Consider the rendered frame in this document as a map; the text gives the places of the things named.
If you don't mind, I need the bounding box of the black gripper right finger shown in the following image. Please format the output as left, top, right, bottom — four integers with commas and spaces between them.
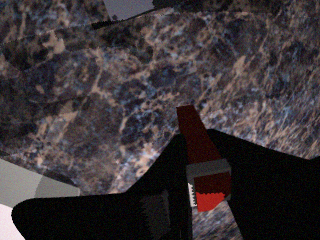
207, 128, 320, 240

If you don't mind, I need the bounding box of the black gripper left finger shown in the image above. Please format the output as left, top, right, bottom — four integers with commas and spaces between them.
11, 133, 193, 240

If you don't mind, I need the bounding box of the grey sloped panel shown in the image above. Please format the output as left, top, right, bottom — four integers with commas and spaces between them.
103, 0, 189, 25

